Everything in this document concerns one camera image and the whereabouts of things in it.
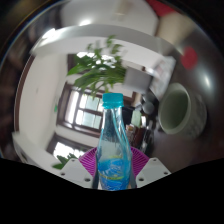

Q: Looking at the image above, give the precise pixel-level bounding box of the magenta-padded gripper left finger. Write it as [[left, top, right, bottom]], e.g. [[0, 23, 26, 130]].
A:
[[57, 147, 100, 190]]

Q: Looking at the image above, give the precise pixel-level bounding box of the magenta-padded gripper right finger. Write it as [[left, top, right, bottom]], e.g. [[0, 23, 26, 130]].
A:
[[130, 146, 172, 190]]

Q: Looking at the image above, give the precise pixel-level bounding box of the clear blue-capped drink bottle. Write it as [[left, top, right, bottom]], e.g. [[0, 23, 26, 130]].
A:
[[96, 92, 133, 191]]

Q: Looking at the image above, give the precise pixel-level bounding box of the dark-framed window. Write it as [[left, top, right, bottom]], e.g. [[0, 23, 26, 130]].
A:
[[46, 133, 96, 160]]

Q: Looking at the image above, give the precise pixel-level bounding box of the brown box of packets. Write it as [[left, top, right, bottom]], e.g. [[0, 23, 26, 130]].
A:
[[125, 122, 148, 148]]

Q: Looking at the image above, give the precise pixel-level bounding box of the green cloth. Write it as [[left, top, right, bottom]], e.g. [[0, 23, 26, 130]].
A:
[[130, 109, 143, 128]]

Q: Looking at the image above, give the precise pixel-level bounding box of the dark wooden double door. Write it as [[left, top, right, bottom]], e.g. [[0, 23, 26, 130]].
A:
[[55, 82, 136, 135]]

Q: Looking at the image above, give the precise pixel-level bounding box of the white patterned mug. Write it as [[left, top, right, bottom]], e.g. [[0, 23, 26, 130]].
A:
[[157, 82, 208, 140]]

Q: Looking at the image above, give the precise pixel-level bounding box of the printed paper leaflet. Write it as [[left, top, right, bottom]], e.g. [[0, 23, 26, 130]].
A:
[[149, 55, 177, 98]]

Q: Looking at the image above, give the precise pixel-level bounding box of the flat round red coaster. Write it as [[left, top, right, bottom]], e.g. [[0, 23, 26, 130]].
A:
[[180, 46, 199, 71]]

